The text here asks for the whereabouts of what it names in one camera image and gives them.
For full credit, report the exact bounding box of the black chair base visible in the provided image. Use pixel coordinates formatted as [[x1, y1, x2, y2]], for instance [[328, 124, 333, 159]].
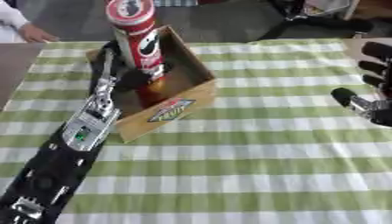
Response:
[[257, 0, 375, 41]]

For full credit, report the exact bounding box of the red cylindrical snack can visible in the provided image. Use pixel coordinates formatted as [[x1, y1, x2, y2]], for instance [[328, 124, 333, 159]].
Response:
[[104, 0, 171, 109]]

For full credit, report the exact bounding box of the person's hand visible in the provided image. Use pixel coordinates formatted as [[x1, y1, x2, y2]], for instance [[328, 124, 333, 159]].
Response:
[[18, 23, 61, 44]]

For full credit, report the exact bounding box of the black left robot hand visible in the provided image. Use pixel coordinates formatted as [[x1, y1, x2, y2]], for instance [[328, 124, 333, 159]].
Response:
[[87, 39, 155, 96]]

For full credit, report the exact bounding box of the tan cardboard box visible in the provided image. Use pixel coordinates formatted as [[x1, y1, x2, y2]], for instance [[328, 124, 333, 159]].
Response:
[[84, 24, 220, 144]]

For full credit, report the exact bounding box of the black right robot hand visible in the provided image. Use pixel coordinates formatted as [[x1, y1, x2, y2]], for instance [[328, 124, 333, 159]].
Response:
[[329, 40, 392, 128]]

